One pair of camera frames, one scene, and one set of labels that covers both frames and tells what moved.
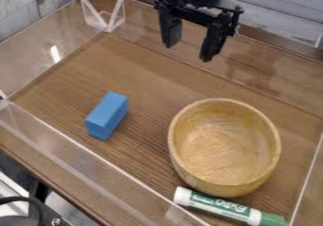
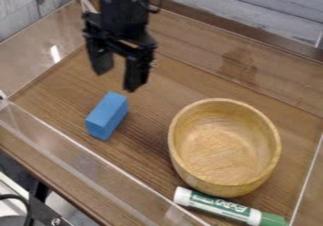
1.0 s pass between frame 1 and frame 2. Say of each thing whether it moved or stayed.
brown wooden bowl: stayed
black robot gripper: moved
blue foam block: stayed
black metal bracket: stayed
